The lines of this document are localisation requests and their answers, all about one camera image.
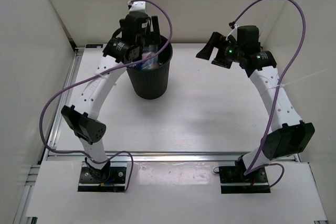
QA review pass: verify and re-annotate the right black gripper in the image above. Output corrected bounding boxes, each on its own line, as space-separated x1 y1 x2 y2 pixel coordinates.
196 33 245 69

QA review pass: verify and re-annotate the clear bottle white blue label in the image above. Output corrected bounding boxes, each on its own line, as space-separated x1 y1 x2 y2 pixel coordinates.
140 46 160 70

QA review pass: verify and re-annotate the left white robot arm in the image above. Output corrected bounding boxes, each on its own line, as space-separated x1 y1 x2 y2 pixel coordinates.
61 11 161 183

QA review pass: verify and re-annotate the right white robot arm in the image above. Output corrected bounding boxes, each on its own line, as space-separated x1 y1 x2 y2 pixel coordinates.
196 25 315 182

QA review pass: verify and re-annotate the black ribbed plastic bin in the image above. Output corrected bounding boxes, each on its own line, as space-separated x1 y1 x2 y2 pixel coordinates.
127 43 173 100

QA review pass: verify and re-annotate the blue white sticker label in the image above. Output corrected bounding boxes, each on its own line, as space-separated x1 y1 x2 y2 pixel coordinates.
85 44 103 49

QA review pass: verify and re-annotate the white zip tie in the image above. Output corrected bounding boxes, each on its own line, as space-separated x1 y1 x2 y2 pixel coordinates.
264 68 330 92

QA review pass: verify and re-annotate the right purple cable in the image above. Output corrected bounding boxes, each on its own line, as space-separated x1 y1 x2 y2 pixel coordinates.
228 0 307 186

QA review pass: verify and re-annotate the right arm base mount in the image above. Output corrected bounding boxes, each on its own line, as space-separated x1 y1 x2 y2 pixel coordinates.
213 166 270 194

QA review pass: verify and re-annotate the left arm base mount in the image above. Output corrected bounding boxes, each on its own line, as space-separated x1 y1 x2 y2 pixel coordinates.
77 161 131 193

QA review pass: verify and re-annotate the aluminium rail frame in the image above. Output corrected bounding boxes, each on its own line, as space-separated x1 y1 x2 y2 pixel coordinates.
25 44 327 223

